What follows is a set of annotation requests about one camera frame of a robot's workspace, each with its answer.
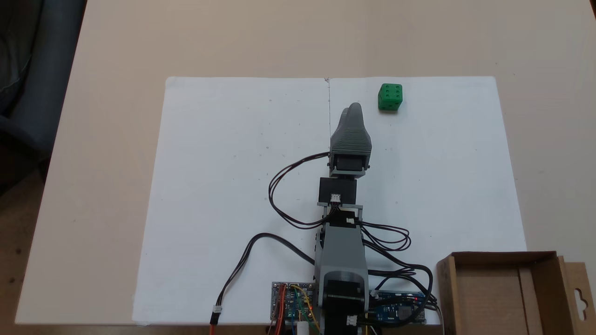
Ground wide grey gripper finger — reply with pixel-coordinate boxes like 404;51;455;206
347;102;369;134

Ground green dice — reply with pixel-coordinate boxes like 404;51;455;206
378;83;403;112

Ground white paper sheet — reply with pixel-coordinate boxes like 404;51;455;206
132;77;332;325
327;76;528;325

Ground grey circuit board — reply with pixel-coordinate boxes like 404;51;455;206
271;281;316;322

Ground blue circuit board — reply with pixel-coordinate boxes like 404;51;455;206
369;290;427;324

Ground brown cardboard box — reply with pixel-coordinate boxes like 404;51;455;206
436;251;596;335

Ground dark office chair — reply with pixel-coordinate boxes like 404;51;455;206
0;0;87;187

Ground black servo cable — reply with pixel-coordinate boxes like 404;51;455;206
364;242;439;310
358;221;412;252
268;152;332;230

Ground yellow wire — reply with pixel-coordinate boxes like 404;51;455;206
291;285;323;335

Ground orange red wire bundle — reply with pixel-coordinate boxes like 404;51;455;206
267;285;286;335

